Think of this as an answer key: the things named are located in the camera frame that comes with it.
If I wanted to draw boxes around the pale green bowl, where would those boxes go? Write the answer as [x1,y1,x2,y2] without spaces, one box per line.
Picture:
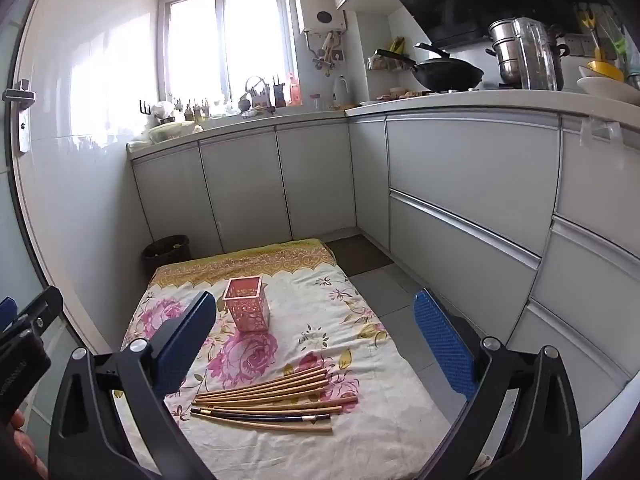
[148,121,193,143]

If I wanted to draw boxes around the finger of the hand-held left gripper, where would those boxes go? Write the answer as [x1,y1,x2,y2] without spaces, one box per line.
[0,297,19,332]

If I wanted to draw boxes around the utensil basket with handle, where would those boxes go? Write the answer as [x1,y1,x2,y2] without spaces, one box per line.
[245,76,273,111]

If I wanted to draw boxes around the black wok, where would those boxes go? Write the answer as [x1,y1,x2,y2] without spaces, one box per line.
[375,42,485,93]

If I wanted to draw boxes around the floral printed blanket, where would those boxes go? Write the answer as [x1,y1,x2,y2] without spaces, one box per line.
[120,238,453,480]

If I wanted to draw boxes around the clear plastic cabinet hook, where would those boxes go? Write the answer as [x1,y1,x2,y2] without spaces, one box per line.
[580,117,623,148]

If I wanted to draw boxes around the yellow bowl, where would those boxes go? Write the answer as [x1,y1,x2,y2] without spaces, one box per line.
[586,60,626,81]

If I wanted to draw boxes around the person's left hand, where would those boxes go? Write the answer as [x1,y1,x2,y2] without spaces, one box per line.
[11,408,49,480]

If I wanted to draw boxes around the clear glass jug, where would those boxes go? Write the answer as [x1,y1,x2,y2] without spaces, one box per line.
[510,17,558,92]

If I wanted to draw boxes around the kitchen window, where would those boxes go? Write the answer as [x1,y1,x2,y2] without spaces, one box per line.
[157,0,298,106]

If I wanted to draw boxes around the white bowl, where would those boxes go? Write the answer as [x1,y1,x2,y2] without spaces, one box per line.
[576,65,640,101]

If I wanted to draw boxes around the dark floor mat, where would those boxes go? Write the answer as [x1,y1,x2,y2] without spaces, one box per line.
[325,234,396,277]

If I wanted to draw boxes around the steel steamer pot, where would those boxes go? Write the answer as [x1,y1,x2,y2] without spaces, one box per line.
[486,17,571,88]

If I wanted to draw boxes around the black chopstick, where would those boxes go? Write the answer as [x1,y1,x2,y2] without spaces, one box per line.
[191,406,332,418]
[190,410,332,422]

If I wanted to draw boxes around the wall spice shelf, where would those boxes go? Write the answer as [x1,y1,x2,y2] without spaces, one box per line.
[367,50,416,73]

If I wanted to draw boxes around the pink perforated utensil holder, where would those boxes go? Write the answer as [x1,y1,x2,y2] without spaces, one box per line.
[222,276,271,333]

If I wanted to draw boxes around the bundle of wooden chopsticks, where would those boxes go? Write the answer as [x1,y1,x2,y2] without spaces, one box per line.
[191,367,359,433]

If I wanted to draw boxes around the metal door handle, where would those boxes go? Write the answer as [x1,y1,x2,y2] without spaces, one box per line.
[4,79,37,155]

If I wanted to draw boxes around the black trash bin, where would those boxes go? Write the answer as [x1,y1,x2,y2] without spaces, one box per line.
[141,234,191,281]

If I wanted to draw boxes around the white water heater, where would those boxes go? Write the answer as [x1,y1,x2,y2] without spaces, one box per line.
[292,0,348,36]

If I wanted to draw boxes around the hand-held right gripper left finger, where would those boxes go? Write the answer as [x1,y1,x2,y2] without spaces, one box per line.
[48,290,218,480]

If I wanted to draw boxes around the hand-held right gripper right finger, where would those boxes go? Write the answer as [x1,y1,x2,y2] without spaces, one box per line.
[412,287,583,480]

